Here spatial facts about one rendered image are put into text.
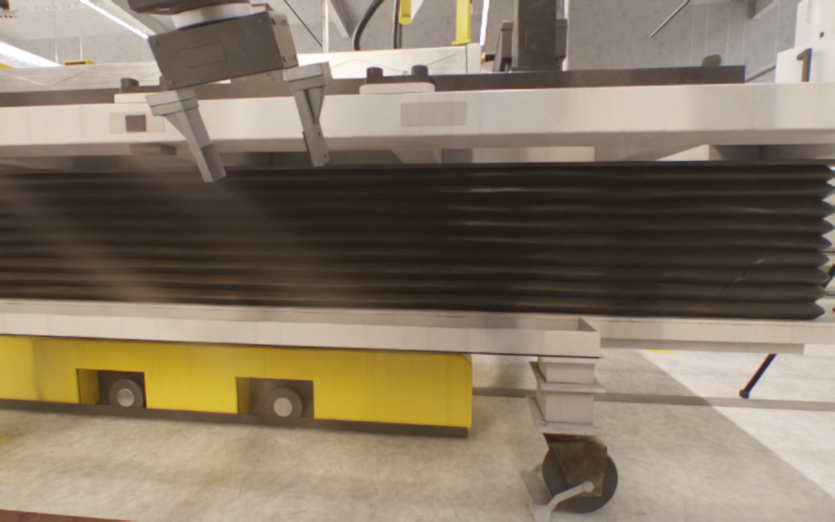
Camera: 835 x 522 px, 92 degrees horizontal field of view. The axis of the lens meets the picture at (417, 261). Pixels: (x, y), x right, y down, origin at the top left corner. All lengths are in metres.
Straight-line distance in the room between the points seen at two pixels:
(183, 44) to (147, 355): 1.15
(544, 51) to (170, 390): 1.34
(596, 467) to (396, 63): 0.95
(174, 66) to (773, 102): 0.77
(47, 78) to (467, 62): 0.95
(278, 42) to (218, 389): 1.12
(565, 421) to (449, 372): 0.37
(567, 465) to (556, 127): 0.69
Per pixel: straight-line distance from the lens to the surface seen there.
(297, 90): 0.47
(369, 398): 1.24
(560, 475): 1.04
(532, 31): 0.76
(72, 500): 1.33
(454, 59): 0.92
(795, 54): 3.72
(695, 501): 1.25
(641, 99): 0.71
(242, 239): 1.09
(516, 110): 0.67
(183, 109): 0.53
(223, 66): 0.48
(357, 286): 0.99
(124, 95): 0.88
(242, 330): 0.96
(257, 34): 0.46
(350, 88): 0.74
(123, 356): 1.57
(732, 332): 1.14
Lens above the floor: 0.64
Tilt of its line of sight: 6 degrees down
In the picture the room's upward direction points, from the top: straight up
